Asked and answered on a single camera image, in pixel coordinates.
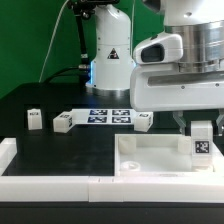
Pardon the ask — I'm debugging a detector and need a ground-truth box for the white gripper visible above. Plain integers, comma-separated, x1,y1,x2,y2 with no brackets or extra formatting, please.
130,64,224,136

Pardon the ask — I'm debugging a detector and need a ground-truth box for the white square table top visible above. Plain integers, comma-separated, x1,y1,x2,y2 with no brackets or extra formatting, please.
115,134,224,176

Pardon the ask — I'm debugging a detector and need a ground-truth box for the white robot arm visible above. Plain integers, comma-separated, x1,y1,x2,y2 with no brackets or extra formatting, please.
86,0,224,132

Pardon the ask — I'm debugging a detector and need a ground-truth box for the white marker sheet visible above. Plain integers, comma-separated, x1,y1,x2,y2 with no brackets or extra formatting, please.
72,109,136,125

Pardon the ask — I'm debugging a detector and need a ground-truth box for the white U-shaped fence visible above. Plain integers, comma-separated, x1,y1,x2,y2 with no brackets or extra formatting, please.
0,138,224,203

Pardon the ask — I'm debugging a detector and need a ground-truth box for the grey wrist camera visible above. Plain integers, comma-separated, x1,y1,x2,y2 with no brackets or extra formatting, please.
133,32,183,65

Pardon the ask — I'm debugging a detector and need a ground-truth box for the black cable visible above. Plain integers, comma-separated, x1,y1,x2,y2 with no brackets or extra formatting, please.
43,65,91,84

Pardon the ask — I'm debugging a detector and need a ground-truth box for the grey cable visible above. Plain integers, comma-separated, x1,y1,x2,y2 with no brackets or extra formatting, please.
38,0,69,84

